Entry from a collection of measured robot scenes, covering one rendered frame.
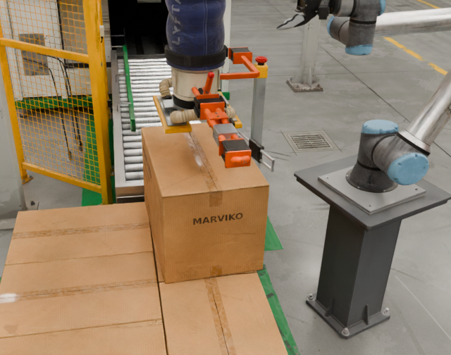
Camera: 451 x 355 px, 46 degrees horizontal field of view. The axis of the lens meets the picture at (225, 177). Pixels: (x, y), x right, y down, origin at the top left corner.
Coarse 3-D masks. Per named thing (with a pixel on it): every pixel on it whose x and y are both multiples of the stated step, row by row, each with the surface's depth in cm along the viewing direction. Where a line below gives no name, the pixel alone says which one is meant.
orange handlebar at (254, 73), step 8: (240, 56) 231; (248, 64) 222; (248, 72) 213; (256, 72) 213; (192, 88) 196; (208, 112) 176; (216, 112) 175; (224, 112) 176; (208, 120) 174; (216, 120) 176; (224, 120) 171; (232, 136) 162; (232, 160) 150; (240, 160) 149; (248, 160) 150
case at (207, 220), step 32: (160, 128) 238; (192, 128) 239; (160, 160) 212; (192, 160) 213; (160, 192) 193; (192, 192) 192; (224, 192) 195; (256, 192) 198; (160, 224) 203; (192, 224) 198; (224, 224) 202; (256, 224) 205; (160, 256) 215; (192, 256) 205; (224, 256) 209; (256, 256) 213
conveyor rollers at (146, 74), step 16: (144, 64) 446; (160, 64) 448; (144, 80) 408; (160, 80) 410; (144, 96) 384; (128, 112) 359; (144, 112) 354; (128, 128) 336; (128, 144) 313; (128, 160) 297; (128, 176) 282
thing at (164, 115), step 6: (156, 96) 220; (168, 96) 212; (156, 102) 214; (156, 108) 211; (162, 108) 208; (162, 114) 204; (168, 114) 203; (162, 120) 199; (168, 120) 198; (168, 126) 195; (174, 126) 195; (180, 126) 195; (186, 126) 195; (168, 132) 193; (174, 132) 194; (180, 132) 195
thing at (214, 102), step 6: (198, 96) 184; (204, 96) 185; (210, 96) 186; (216, 96) 186; (222, 96) 185; (198, 102) 180; (204, 102) 182; (210, 102) 182; (216, 102) 179; (222, 102) 179; (198, 108) 179; (204, 108) 179; (210, 108) 179; (222, 108) 180; (198, 114) 180
